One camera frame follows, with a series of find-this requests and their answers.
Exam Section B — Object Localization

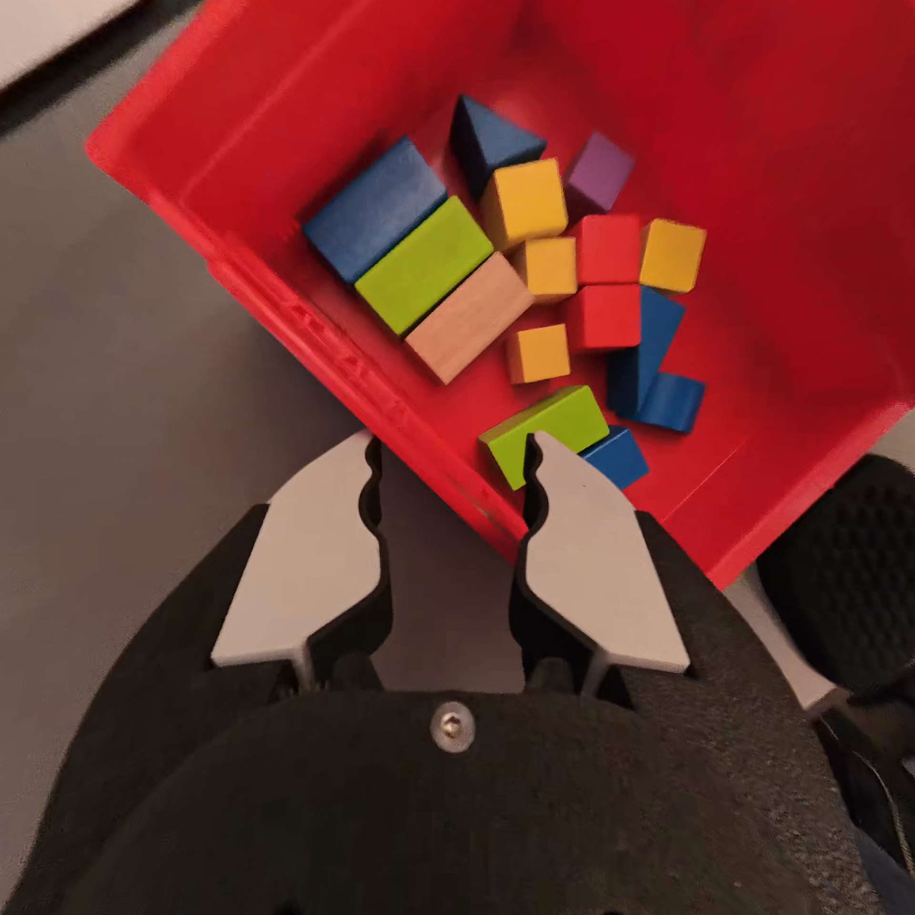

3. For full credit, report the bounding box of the orange wooden cube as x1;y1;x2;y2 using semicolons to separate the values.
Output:
507;322;572;386
638;217;709;296
479;156;570;252
514;235;579;305

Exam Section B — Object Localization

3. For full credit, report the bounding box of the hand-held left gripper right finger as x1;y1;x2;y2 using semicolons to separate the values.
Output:
508;430;692;696

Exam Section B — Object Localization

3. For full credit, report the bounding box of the black table cable slot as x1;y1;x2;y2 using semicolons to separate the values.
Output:
0;0;204;138

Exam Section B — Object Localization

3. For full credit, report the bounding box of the red plastic bin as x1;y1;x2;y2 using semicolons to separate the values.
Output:
83;0;915;592

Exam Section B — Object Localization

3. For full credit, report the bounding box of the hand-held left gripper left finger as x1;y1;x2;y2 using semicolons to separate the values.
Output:
210;430;394;693

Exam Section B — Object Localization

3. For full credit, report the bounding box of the blue rectangular wooden block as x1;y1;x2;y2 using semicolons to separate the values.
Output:
301;135;450;286
578;426;651;492
607;285;688;420

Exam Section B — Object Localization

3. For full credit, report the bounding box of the green wooden block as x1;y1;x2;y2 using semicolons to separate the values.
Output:
477;384;611;492
355;194;496;339

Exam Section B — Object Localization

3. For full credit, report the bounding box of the purple wooden cube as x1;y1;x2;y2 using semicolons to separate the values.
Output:
564;130;636;214

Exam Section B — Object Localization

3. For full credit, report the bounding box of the blue half-round wooden block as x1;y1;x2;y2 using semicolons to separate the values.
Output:
635;372;707;434

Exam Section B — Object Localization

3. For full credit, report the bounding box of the red wooden cube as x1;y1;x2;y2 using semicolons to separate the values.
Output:
568;283;643;352
575;213;643;286

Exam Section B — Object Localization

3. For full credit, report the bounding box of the beige long wooden block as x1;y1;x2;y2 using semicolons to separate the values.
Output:
405;251;536;386

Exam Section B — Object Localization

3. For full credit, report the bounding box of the person in dark shirt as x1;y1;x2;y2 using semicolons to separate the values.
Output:
815;697;915;915

